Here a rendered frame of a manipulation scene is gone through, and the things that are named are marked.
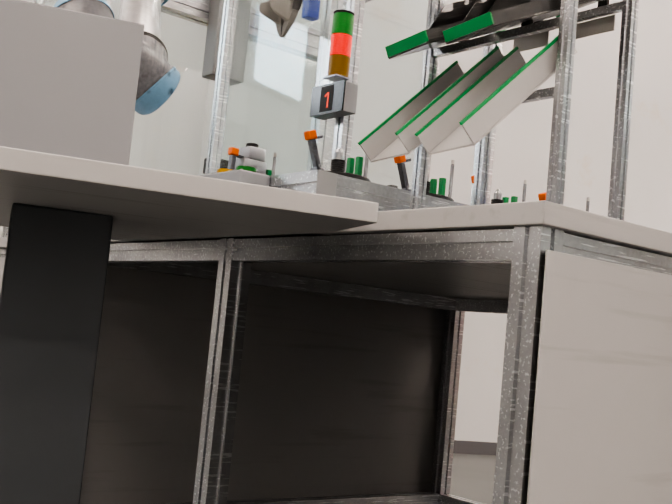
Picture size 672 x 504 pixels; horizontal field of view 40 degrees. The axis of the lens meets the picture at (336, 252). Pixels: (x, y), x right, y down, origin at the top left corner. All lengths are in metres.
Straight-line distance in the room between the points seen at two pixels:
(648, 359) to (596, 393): 0.13
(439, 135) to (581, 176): 4.94
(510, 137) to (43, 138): 4.93
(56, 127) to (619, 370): 0.94
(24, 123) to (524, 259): 0.83
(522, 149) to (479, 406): 1.71
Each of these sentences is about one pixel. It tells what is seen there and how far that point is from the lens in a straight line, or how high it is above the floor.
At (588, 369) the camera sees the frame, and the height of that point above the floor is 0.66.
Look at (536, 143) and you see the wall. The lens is 6.36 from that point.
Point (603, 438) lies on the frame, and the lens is 1.30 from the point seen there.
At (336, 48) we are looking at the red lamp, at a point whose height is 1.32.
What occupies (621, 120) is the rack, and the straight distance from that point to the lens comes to 1.72.
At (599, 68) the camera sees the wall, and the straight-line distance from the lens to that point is 6.75.
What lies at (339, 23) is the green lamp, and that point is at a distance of 2.21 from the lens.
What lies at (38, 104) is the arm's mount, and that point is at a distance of 1.59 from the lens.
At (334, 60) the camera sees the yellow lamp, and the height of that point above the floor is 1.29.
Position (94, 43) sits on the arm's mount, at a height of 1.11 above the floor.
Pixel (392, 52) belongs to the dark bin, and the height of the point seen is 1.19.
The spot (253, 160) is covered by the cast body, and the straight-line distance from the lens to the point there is 2.18.
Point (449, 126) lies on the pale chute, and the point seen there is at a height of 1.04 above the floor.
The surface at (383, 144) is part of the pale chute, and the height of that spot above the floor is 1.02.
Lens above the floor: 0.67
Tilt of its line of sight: 5 degrees up
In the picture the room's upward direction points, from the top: 6 degrees clockwise
